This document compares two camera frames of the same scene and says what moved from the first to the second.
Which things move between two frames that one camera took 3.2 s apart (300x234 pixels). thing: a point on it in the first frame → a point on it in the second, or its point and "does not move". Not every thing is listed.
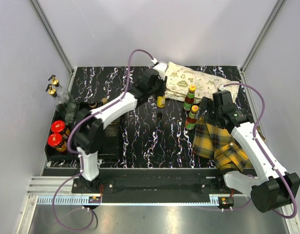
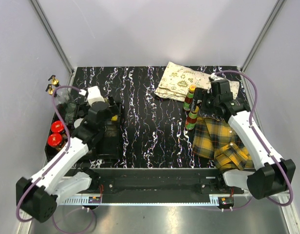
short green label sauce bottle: (190, 123) does not move
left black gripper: (162, 87) → (109, 112)
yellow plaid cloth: (212, 142) does not move
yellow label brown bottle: (161, 101) → (114, 118)
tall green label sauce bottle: (189, 98) does not move
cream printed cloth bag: (178, 79) does not move
